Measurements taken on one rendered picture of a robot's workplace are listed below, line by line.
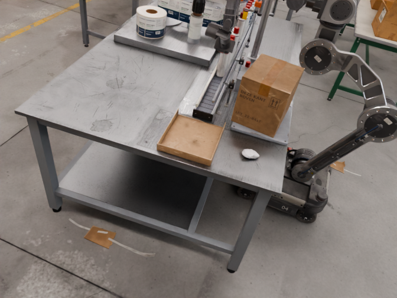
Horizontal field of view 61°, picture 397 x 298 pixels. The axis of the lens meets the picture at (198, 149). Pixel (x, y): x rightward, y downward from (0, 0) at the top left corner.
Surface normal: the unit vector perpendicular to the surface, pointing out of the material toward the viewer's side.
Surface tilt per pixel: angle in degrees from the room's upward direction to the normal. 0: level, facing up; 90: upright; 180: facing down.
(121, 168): 0
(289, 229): 0
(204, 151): 0
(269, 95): 90
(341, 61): 90
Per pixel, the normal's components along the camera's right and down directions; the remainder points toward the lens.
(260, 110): -0.44, 0.56
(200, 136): 0.15, -0.73
